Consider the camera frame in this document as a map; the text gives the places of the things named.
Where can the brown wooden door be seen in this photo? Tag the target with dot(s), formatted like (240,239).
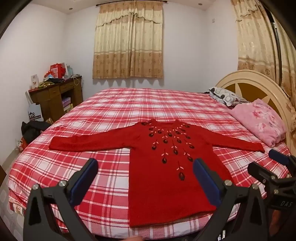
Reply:
(1,173)

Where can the white printed paper bag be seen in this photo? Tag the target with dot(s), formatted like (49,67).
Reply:
(35,112)

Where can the red knitted sweater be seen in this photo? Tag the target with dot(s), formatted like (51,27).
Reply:
(166,176)

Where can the grey patterned pillow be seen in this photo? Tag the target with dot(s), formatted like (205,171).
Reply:
(225,96)

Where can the red gift bag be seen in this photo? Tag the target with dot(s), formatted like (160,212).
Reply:
(56,70)

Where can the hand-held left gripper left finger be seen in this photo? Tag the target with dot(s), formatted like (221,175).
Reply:
(84,177)

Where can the pink floral pillow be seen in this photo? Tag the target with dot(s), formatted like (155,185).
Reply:
(259,121)

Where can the white card box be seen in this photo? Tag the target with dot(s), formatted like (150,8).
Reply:
(34,81)

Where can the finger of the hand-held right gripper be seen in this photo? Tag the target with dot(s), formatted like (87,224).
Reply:
(261,172)
(278,156)

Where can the brown wooden desk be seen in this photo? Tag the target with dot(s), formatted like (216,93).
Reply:
(53,97)

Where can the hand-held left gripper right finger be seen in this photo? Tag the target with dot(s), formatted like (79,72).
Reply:
(205,183)

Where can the beige floral side curtain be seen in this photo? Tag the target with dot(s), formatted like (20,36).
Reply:
(256,37)

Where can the dark curtain rod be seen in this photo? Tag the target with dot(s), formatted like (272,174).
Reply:
(92,5)

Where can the cream round headboard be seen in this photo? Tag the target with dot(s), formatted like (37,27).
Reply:
(252,81)

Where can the bed with red plaid sheet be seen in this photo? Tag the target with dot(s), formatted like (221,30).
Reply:
(111,115)

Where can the black bag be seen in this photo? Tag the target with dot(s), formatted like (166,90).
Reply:
(33,129)

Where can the beige window curtain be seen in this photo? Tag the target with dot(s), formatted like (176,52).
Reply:
(128,39)

